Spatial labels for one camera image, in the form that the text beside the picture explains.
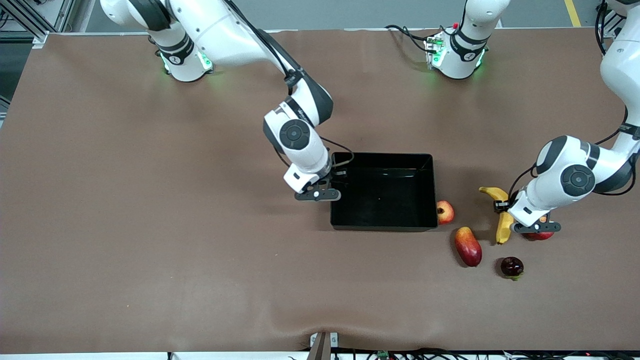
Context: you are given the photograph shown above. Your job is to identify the yellow banana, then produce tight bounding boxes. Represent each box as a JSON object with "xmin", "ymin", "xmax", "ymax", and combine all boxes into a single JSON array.
[{"xmin": 479, "ymin": 186, "xmax": 516, "ymax": 245}]

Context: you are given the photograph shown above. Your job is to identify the black rectangular plastic box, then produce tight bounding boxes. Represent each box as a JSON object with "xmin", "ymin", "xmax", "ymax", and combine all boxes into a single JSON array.
[{"xmin": 329, "ymin": 152, "xmax": 439, "ymax": 232}]

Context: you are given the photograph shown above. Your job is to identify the red yellow mango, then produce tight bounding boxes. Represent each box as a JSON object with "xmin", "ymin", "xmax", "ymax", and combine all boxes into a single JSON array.
[{"xmin": 454, "ymin": 226, "xmax": 483, "ymax": 268}]

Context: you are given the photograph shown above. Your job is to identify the red yellow apple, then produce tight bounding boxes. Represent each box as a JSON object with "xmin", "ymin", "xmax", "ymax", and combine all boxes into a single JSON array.
[{"xmin": 436, "ymin": 200, "xmax": 455, "ymax": 225}]

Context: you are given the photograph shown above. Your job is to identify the dark red mangosteen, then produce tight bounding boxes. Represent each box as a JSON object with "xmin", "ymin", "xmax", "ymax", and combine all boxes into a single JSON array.
[{"xmin": 500, "ymin": 256, "xmax": 525, "ymax": 281}]

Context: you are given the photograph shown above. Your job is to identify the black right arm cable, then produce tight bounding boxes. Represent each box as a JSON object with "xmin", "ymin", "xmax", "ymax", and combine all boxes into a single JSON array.
[{"xmin": 222, "ymin": 0, "xmax": 355, "ymax": 168}]

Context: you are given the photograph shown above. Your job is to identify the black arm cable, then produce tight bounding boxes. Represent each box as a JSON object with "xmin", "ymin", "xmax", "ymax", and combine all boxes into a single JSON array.
[
  {"xmin": 507, "ymin": 0, "xmax": 640, "ymax": 201},
  {"xmin": 222, "ymin": 0, "xmax": 355, "ymax": 168}
]

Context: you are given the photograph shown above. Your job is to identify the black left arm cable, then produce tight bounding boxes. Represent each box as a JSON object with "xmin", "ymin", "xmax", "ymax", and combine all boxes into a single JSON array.
[{"xmin": 507, "ymin": 0, "xmax": 640, "ymax": 201}]

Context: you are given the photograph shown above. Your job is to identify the black cables at arm base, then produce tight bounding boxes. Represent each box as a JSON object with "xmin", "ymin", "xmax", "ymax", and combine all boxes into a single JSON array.
[{"xmin": 385, "ymin": 24, "xmax": 443, "ymax": 53}]

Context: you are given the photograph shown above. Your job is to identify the aluminium frame corner post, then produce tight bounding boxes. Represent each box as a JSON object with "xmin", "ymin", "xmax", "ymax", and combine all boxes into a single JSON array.
[{"xmin": 597, "ymin": 0, "xmax": 621, "ymax": 40}]

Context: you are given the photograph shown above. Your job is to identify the aluminium frame with black struts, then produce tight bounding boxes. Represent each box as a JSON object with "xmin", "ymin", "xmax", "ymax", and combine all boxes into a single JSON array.
[{"xmin": 0, "ymin": 0, "xmax": 76, "ymax": 49}]

